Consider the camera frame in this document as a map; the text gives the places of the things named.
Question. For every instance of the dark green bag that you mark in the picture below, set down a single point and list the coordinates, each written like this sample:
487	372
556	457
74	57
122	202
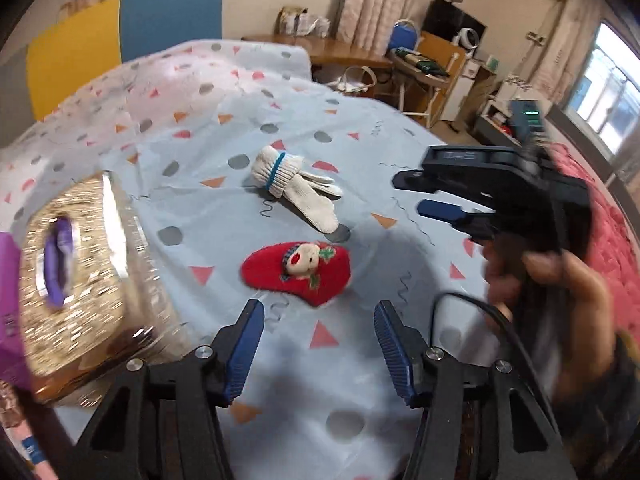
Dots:
420	62

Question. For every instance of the blue chair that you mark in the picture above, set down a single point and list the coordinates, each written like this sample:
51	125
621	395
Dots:
402	35

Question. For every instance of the blue headboard panel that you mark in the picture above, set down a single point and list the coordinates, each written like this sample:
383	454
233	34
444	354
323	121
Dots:
170	20

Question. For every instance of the patterned bed sheet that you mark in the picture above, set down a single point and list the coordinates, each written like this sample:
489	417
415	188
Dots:
300	110

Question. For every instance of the person's right forearm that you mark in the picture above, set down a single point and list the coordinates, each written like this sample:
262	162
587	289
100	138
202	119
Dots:
625	370

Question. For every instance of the white cabinet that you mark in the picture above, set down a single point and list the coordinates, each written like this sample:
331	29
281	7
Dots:
465	90

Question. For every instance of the red blanket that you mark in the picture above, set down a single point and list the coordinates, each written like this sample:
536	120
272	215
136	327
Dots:
615	240

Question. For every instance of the black monitor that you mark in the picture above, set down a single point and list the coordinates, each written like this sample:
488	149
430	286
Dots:
450	20

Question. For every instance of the tan chair white frame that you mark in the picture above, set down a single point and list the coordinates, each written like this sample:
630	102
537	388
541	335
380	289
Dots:
420	87

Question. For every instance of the pink cloth blue tag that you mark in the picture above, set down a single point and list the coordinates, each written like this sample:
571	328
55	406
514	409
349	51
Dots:
30	450

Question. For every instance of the curved chair back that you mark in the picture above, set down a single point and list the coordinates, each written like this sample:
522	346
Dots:
355	80

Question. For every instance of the window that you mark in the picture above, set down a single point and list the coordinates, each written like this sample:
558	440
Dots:
610	90

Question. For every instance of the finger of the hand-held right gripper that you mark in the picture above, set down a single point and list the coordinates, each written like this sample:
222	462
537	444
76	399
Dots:
442	210
460	175

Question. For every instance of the purple cloth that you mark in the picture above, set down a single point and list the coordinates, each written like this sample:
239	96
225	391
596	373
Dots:
60	260

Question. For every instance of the red christmas stocking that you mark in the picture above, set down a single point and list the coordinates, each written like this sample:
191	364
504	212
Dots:
270	270

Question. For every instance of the plastic bags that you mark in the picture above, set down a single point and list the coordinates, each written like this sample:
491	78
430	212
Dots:
300	22

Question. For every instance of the patterned pillow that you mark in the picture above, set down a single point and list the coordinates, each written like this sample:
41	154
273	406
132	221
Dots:
200	75

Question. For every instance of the yellow headboard panel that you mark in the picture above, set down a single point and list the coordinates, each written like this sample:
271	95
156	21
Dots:
70	60

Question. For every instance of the white work gloves blue band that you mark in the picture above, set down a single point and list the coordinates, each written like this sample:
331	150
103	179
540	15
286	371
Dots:
280	167

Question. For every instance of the wooden desk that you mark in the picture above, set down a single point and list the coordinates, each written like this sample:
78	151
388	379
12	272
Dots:
340	52

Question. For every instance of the person's right hand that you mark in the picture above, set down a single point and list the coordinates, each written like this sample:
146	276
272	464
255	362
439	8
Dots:
585	310

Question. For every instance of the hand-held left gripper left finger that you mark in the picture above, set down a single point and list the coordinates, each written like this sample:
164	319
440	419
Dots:
245	350

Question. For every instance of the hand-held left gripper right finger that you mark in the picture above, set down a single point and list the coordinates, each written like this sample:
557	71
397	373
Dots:
395	355

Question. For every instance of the white fan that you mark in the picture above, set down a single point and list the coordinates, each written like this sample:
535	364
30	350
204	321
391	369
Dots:
467	40

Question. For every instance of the purple bag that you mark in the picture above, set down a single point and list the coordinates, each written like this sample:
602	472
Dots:
12	310

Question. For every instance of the gold glitter storage box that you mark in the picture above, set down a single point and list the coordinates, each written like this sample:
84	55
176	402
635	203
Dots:
100	270

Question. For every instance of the wooden cabinet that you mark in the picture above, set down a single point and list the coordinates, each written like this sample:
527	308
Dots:
435	42

